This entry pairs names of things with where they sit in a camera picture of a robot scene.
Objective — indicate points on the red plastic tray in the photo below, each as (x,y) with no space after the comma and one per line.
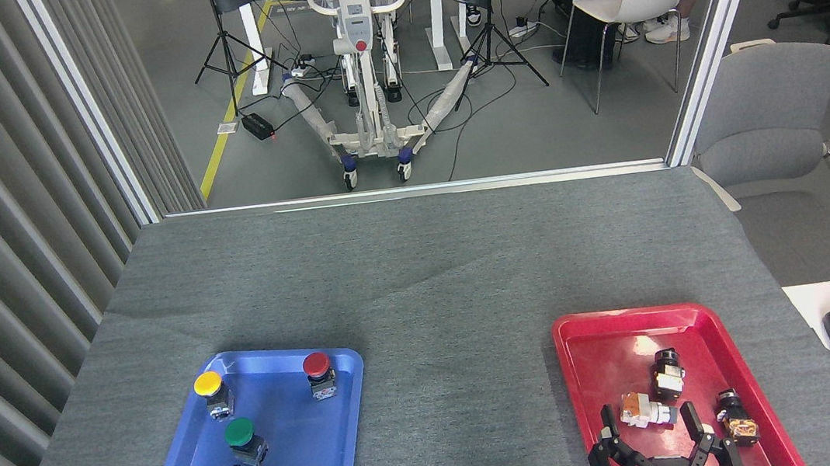
(609,359)

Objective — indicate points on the white table leg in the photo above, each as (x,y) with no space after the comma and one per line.
(255,48)
(439,35)

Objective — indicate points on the black tripod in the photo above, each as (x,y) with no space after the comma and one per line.
(229,51)
(492,29)

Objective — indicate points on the green push button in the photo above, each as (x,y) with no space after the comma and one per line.
(239,433)

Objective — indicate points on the black and orange switch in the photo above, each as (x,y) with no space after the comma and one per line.
(737,421)

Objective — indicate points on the silver crossbar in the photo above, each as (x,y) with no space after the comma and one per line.
(418,189)

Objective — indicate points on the grey office chair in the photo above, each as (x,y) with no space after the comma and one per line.
(776,106)

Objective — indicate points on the white power strip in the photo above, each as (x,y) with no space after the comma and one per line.
(523,29)

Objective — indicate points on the yellow push button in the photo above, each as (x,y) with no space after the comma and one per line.
(208,383)

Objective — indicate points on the black and white switch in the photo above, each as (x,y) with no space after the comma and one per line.
(667,376)

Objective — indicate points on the blue plastic tray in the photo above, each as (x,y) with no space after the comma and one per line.
(299,449)

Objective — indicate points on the white and orange switch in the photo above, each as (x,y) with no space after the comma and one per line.
(642,410)

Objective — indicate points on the grey table cloth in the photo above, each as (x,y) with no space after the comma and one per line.
(428,278)

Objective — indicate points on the white wheeled stand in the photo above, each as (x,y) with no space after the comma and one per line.
(356,13)

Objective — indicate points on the silver post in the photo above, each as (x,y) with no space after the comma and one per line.
(88,106)
(713,35)

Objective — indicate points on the red push button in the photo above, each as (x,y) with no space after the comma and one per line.
(316,365)

